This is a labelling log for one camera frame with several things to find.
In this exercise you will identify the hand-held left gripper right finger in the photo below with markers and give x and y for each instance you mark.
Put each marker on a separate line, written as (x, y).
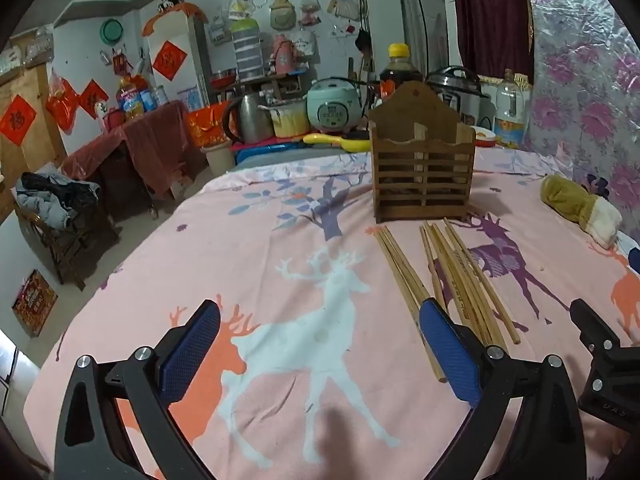
(450, 355)

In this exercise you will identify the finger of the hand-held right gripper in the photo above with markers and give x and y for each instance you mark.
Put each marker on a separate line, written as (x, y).
(595, 327)

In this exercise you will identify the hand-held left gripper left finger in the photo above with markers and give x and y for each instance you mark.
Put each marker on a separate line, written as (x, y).
(192, 350)

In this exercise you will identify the set of wooden chopsticks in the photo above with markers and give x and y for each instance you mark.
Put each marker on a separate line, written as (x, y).
(402, 270)

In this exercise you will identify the slatted wooden chopstick holder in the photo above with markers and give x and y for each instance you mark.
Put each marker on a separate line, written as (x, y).
(422, 180)

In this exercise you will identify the pink deer printed bed sheet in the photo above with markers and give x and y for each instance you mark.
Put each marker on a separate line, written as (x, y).
(200, 260)

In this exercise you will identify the yellow white rolled towel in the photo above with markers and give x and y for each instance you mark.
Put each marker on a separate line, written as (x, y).
(575, 202)

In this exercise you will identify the wooden chair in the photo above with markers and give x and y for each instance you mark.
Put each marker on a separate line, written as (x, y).
(70, 255)

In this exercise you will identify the cardboard box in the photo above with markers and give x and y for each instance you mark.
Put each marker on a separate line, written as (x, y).
(180, 185)

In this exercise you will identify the flat red printed box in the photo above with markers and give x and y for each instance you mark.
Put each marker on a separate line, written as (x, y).
(32, 302)

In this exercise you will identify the beige plastic bucket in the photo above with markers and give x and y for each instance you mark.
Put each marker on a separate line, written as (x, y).
(220, 160)

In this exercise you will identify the table with red cloth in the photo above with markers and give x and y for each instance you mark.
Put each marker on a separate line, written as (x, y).
(150, 150)

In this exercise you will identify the grey black jacket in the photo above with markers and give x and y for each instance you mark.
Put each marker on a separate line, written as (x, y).
(50, 200)

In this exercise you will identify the blue plastic tray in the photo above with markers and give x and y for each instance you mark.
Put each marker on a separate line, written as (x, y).
(265, 151)

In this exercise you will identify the red white bowl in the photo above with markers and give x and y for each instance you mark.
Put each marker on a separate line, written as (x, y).
(484, 135)

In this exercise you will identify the red gift box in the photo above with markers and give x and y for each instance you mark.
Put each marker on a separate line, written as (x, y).
(205, 127)

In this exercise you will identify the clear cooking oil bottle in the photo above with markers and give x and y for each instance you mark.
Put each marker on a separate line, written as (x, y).
(510, 110)

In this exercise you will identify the stainless steel electric kettle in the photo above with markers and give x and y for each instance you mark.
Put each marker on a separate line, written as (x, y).
(250, 117)

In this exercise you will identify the brown wooden door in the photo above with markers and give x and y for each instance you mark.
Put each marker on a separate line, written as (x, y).
(45, 155)

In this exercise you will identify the yellow lidded pot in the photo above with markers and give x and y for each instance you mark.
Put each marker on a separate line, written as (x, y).
(290, 122)

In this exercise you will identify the yellow plastic ladle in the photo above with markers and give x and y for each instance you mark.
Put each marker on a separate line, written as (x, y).
(325, 139)

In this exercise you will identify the blue white printed box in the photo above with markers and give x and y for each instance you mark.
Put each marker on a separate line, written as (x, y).
(190, 99)

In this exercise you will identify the blue tin can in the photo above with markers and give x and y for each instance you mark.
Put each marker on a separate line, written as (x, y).
(149, 101)

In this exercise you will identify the yellow oil bottle blue label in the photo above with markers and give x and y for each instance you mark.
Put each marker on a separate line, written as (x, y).
(129, 102)

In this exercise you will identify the white tin can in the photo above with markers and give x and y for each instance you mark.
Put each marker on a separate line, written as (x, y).
(162, 96)

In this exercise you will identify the silver black pressure cooker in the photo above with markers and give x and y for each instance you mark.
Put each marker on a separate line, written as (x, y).
(460, 95)

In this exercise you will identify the floral plastic sheet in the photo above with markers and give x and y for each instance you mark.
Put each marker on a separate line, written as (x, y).
(585, 60)

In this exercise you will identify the small red diamond paper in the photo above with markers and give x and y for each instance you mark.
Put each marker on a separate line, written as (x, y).
(95, 98)

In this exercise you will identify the red metal basin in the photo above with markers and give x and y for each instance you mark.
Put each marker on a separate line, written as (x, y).
(222, 80)

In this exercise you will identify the light green rice cooker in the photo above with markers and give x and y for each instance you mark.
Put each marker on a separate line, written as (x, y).
(332, 107)

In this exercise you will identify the red plastic bag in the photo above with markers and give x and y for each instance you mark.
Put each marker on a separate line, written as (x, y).
(62, 102)

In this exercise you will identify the red diamond paper on door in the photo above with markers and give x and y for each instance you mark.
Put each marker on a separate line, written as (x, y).
(17, 120)

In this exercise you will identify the dark sauce bottle yellow cap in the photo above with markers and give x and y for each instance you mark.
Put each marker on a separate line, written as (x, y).
(400, 70)

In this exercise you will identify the red diamond paper on refrigerator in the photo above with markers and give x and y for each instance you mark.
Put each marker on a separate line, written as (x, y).
(170, 60)

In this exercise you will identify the white refrigerator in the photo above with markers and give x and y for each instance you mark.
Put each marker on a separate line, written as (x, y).
(192, 55)

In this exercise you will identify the grey tiered container green lid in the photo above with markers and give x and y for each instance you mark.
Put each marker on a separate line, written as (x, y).
(247, 52)

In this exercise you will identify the pink thermos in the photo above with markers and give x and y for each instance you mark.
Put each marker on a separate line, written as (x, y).
(284, 57)

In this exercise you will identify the white printed bag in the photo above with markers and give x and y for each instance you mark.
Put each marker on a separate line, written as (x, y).
(304, 42)

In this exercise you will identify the green plastic basin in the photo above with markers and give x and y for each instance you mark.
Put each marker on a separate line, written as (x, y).
(112, 31)

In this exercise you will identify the dark red curtain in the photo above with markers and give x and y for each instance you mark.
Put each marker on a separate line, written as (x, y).
(487, 15)

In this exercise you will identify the orange cloth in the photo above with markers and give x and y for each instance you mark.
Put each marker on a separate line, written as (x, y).
(172, 12)

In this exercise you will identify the clear beaded handbag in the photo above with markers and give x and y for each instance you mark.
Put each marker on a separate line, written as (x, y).
(39, 45)

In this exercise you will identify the beige printed handbag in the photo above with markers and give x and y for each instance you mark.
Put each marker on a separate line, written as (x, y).
(10, 60)

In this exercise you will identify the hanging clear plastic bag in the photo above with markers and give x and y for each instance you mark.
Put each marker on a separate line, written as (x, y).
(310, 10)
(344, 5)
(239, 7)

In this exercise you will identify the beige hanging hat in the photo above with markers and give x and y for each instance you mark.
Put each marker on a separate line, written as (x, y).
(282, 15)

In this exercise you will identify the panda plush toy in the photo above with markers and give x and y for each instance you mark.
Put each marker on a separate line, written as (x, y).
(170, 1)

